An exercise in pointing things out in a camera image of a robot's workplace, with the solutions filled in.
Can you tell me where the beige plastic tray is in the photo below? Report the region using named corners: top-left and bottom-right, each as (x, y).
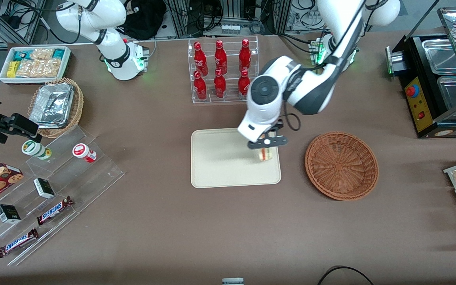
top-left (191, 126), bottom-right (282, 188)

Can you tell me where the light wicker basket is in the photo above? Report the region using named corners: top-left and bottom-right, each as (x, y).
top-left (27, 78), bottom-right (84, 139)

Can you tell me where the brown wicker basket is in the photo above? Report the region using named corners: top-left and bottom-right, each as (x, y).
top-left (305, 131), bottom-right (379, 201)

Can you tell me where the green capped white bottle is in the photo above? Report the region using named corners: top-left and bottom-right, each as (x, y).
top-left (21, 140), bottom-right (53, 161)

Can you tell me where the aluminium foil container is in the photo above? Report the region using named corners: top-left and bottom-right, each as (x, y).
top-left (29, 82), bottom-right (74, 129)

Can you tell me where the clear acrylic bottle rack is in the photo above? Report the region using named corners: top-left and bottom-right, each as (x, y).
top-left (188, 36), bottom-right (259, 104)

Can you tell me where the red cola bottle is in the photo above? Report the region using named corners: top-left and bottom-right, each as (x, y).
top-left (214, 69), bottom-right (226, 99)
top-left (215, 40), bottom-right (228, 74)
top-left (238, 69), bottom-right (251, 99)
top-left (194, 70), bottom-right (207, 101)
top-left (194, 42), bottom-right (209, 76)
top-left (239, 38), bottom-right (252, 73)

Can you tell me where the white snack bin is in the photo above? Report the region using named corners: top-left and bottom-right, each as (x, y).
top-left (0, 46), bottom-right (72, 85)

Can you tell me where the large clear cracker bag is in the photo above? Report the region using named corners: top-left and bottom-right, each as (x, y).
top-left (16, 58), bottom-right (62, 78)

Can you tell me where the red capped white bottle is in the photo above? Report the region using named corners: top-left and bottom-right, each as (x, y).
top-left (72, 143), bottom-right (98, 163)

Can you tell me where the small black carton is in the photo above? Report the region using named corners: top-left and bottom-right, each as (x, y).
top-left (0, 204), bottom-right (22, 224)
top-left (33, 178), bottom-right (56, 199)

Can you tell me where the small clear cracker bag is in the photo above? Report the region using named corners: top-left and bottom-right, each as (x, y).
top-left (30, 48), bottom-right (55, 61)

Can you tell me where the clear acrylic stepped stand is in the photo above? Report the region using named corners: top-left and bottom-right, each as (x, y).
top-left (0, 126), bottom-right (125, 266)

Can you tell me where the Snickers chocolate bar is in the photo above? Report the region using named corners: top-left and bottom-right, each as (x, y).
top-left (0, 228), bottom-right (39, 258)
top-left (36, 196), bottom-right (74, 226)

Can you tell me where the black bag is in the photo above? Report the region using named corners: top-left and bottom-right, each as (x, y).
top-left (118, 0), bottom-right (167, 40)

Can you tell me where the black food warmer machine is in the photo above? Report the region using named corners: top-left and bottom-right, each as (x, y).
top-left (386, 6), bottom-right (456, 139)

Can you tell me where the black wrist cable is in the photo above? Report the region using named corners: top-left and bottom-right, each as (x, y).
top-left (282, 113), bottom-right (301, 132)

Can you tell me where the black floor cable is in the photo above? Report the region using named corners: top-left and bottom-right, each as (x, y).
top-left (317, 266), bottom-right (375, 285)

